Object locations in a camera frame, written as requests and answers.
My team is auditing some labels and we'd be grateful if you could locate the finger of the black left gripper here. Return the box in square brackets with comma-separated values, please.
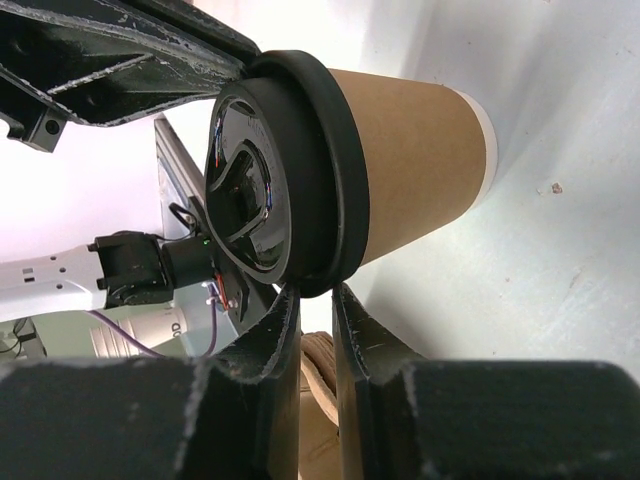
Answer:
[1, 0, 260, 152]

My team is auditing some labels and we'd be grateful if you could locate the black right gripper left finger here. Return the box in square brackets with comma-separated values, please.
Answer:
[1, 286, 301, 479]

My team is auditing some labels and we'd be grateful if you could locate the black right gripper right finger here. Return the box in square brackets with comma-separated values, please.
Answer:
[332, 285, 639, 479]

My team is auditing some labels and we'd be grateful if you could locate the brown pulp cup carrier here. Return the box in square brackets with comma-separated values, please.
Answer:
[298, 332, 342, 480]

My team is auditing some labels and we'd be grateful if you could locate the brown paper coffee cup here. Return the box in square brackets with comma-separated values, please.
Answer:
[332, 70, 498, 263]

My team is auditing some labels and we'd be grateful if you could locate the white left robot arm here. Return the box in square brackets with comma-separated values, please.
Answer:
[1, 1, 260, 320]

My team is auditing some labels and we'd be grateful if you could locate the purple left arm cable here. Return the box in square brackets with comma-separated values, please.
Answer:
[87, 284, 221, 359]

